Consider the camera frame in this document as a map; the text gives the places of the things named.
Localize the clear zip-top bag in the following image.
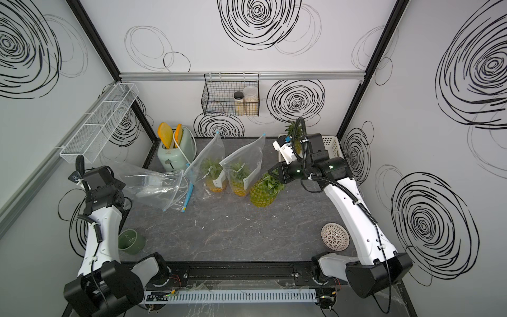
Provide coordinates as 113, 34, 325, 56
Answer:
184, 132, 228, 193
133, 169, 192, 212
108, 161, 174, 211
219, 134, 265, 197

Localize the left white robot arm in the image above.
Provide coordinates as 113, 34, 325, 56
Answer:
63, 155, 170, 316

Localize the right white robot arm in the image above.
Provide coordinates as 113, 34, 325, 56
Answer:
269, 117, 413, 299

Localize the cream perforated plastic basket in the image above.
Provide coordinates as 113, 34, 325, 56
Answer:
270, 133, 351, 180

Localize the white-lid spice jar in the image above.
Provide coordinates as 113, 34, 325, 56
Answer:
243, 85, 259, 116

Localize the white round sink strainer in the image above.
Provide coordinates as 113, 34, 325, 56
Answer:
321, 223, 350, 252

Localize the dark-lid spice jar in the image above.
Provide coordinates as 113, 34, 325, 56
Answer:
234, 91, 245, 116

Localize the mint green toaster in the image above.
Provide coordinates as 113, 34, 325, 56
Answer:
157, 126, 197, 172

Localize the right yellow toast slice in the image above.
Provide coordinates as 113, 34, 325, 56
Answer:
173, 124, 183, 148

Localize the yellow toast slice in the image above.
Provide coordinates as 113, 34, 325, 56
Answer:
158, 122, 174, 149
173, 124, 183, 148

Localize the left yellow toast slice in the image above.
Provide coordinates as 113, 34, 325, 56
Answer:
158, 122, 174, 149

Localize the green ceramic cup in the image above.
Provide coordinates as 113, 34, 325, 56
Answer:
118, 229, 146, 256

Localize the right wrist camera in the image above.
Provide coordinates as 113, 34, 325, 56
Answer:
273, 135, 297, 165

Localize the black wire wall basket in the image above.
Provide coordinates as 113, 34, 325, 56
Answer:
201, 73, 260, 116

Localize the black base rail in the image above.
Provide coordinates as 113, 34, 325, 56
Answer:
166, 261, 348, 287

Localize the white toaster power cord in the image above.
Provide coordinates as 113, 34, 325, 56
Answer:
170, 126, 199, 163

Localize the grey slotted cable duct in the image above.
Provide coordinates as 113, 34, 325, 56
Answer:
142, 289, 318, 305

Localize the white mesh wall shelf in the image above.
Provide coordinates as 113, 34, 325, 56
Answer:
59, 83, 139, 164

